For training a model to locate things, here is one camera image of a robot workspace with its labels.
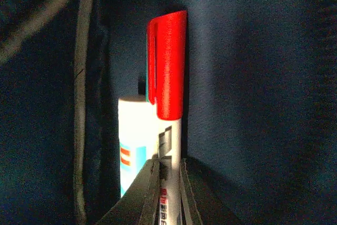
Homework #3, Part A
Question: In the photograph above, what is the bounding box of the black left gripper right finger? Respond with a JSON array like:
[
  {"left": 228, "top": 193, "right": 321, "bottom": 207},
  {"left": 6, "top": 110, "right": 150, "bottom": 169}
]
[{"left": 180, "top": 158, "right": 242, "bottom": 224}]

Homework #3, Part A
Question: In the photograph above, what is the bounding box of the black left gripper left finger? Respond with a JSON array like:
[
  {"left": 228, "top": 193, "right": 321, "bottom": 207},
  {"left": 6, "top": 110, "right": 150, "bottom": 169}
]
[{"left": 97, "top": 159, "right": 160, "bottom": 225}]

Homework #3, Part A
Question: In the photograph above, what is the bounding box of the green white glue stick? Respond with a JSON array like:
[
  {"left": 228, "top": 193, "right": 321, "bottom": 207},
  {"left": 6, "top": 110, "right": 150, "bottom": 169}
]
[{"left": 118, "top": 95, "right": 157, "bottom": 196}]

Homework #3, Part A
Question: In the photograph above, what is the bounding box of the navy blue student backpack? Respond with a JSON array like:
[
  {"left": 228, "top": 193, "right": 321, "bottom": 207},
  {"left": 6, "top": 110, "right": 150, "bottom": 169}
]
[{"left": 1, "top": 0, "right": 336, "bottom": 224}]

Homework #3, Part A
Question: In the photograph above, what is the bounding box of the red cap marker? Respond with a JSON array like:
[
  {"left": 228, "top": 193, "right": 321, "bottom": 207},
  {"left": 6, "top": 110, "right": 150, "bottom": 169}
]
[{"left": 147, "top": 11, "right": 187, "bottom": 224}]

